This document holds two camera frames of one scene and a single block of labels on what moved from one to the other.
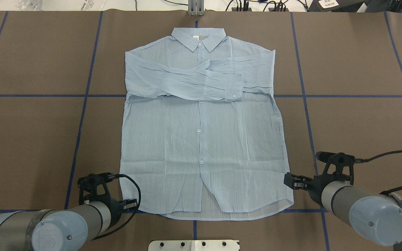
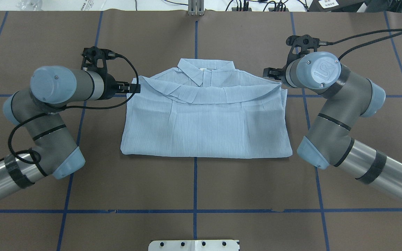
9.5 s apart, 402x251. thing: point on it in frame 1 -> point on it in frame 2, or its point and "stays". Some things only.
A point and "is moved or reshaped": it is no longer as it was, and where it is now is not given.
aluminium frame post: (196, 7) stays
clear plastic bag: (30, 5) stays
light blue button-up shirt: (202, 138) is moved or reshaped
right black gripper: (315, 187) -> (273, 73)
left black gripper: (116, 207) -> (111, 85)
